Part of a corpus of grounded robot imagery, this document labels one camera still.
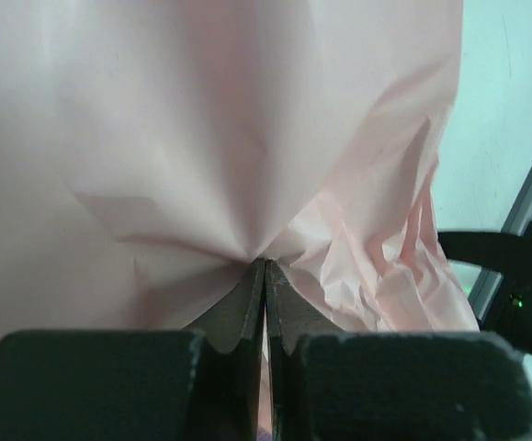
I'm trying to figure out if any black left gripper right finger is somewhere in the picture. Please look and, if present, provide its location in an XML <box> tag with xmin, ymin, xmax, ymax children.
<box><xmin>265</xmin><ymin>261</ymin><xmax>532</xmax><ymax>440</ymax></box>

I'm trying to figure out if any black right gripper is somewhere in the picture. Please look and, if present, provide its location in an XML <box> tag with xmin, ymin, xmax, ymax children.
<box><xmin>438</xmin><ymin>221</ymin><xmax>532</xmax><ymax>355</ymax></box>

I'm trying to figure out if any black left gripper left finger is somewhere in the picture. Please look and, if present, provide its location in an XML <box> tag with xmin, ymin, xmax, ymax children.
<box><xmin>0</xmin><ymin>260</ymin><xmax>266</xmax><ymax>440</ymax></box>

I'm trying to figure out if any pink flower bouquet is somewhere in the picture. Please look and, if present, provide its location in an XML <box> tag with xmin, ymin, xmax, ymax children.
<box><xmin>0</xmin><ymin>1</ymin><xmax>477</xmax><ymax>338</ymax></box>

